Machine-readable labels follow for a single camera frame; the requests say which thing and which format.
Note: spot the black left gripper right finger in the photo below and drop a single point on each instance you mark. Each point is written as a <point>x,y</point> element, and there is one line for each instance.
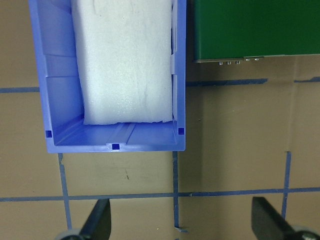
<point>268,224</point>

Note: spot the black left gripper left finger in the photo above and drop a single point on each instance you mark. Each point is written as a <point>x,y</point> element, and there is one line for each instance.
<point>98,225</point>

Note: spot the white foam pad target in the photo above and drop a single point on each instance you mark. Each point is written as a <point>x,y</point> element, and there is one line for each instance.
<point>123,51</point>

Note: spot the green conveyor belt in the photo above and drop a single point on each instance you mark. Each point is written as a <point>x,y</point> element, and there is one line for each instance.
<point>226,30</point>

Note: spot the blue target bin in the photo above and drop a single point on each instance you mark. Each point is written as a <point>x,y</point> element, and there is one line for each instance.
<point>61,94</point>

